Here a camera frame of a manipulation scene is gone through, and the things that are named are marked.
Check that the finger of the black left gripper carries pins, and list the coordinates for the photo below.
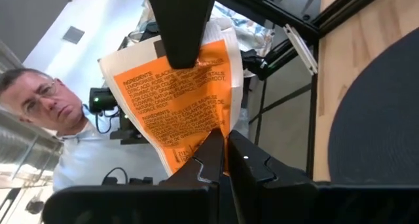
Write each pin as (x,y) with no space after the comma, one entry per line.
(181,24)

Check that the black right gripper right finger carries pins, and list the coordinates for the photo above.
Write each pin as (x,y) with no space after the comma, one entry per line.
(262,197)

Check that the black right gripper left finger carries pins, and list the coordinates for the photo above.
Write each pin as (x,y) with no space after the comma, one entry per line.
(183,201)

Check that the white orange Tazo tea packet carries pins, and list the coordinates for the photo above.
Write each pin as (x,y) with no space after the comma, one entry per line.
(183,99)

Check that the round dark woven placemat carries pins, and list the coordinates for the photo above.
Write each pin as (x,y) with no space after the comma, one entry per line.
(376,125)

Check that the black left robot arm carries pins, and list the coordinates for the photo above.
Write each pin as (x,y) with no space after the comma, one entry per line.
(101,99)

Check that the person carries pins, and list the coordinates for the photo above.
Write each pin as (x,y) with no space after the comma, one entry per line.
(82,158)

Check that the person's eyeglasses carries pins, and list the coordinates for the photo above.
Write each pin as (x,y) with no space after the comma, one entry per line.
(39,98)

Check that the black aluminium table frame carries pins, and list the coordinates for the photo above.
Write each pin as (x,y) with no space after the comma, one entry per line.
(262,4)

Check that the grey square wall plate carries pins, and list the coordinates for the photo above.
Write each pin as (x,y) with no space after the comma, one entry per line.
(73,34)

